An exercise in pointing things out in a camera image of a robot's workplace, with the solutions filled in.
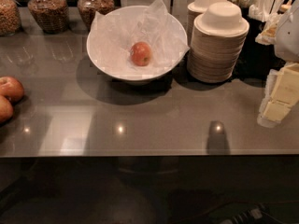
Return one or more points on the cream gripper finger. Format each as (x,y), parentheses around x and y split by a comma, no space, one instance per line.
(271,114)
(270,82)

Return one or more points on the stack of paper bowls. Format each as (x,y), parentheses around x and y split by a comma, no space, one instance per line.
(195,8)
(218,36)

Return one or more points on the glass jar of granola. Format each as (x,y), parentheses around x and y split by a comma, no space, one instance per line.
(52,16)
(88,8)

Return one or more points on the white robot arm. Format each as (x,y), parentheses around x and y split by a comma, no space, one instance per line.
(281,92)

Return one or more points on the large white bowl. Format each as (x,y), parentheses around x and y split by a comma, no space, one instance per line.
(109,59)

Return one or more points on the rear stack of paper bowls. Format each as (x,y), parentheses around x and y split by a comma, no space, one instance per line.
(195,8)

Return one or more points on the left glass jar of cereal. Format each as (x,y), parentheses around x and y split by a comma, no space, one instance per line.
(10,19)

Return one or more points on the white paper bowl liner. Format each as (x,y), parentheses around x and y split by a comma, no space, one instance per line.
(118,38)

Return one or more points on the red apple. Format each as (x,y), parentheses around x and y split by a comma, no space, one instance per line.
(11,88)
(140,54)
(6,109)

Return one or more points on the front stack of paper bowls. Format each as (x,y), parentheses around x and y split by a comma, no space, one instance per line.
(218,36)

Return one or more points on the middle glass jar of granola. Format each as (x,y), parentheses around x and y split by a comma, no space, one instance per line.
(52,16)

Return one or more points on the right glass jar of granola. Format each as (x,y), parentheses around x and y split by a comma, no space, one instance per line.
(88,8)

